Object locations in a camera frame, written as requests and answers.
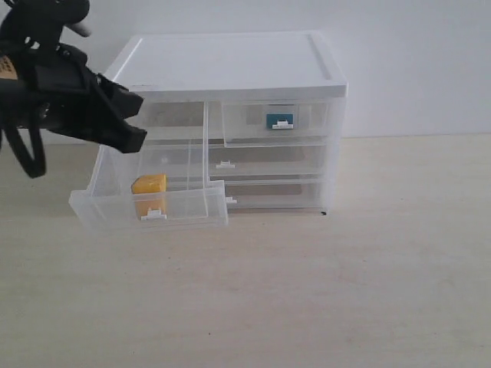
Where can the teal bottle with white cap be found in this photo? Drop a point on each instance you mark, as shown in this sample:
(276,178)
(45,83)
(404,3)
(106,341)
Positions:
(281,116)

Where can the yellow wedge sponge block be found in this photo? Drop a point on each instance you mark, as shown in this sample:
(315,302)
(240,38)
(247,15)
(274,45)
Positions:
(151,199)

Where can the clear middle wide drawer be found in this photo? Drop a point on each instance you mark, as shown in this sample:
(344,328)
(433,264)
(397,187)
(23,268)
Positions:
(268,161)

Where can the white plastic drawer cabinet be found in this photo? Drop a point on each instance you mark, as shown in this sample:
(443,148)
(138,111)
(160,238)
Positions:
(238,68)

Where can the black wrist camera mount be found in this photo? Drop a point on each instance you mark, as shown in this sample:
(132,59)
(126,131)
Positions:
(43,21)

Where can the clear wide drawer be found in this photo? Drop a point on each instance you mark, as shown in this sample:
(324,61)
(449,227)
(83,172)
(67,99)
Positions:
(268,161)
(276,195)

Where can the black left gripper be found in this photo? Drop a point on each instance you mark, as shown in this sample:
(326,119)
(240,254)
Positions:
(56,91)

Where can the clear bottom wide drawer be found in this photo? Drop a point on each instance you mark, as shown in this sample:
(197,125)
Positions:
(276,195)

